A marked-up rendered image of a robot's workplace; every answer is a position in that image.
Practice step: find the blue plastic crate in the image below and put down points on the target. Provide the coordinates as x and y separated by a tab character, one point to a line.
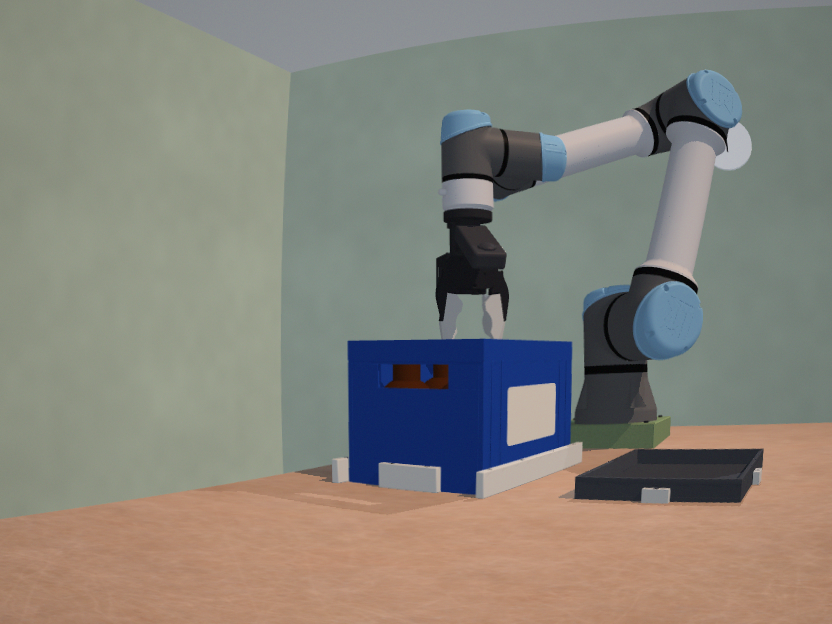
506	400

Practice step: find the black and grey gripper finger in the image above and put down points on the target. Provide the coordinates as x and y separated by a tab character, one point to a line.
495	308
449	306

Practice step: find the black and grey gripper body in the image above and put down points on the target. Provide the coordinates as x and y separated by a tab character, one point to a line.
462	275

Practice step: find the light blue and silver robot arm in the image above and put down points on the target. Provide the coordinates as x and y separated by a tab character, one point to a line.
624	325

